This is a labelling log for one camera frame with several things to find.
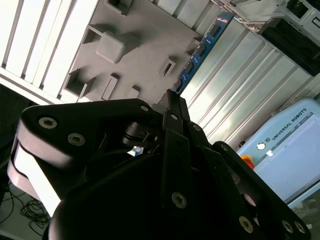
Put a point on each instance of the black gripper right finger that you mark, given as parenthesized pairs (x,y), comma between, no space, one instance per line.
(225,175)

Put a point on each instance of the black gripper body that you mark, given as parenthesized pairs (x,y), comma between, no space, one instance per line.
(112,200)

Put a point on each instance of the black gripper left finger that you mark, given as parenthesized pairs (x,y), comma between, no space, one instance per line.
(75,115)

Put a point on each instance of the blue RAM stick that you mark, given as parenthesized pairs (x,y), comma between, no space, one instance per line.
(200,50)

